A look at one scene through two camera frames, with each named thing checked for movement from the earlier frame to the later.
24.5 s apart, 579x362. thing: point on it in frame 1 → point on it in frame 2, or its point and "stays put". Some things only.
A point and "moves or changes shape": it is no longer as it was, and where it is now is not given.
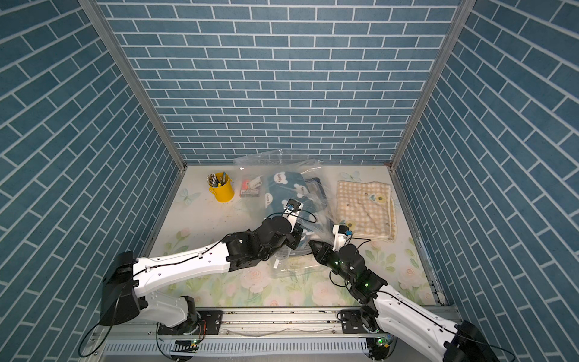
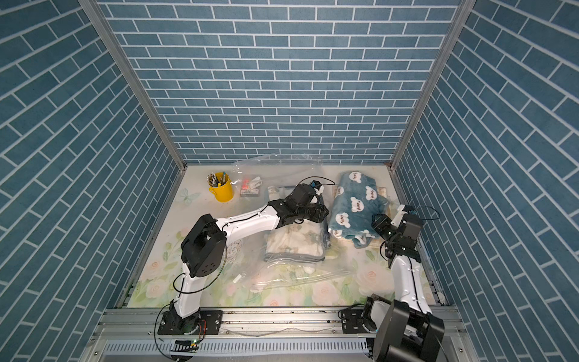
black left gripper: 295,235 → 319,212
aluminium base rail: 249,335 stays put
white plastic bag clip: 255,182 stays put
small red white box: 246,191 stays put
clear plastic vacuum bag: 289,184 moves or changes shape
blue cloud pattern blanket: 283,186 → 356,202
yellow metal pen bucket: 223,192 stays put
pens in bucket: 212,180 stays put
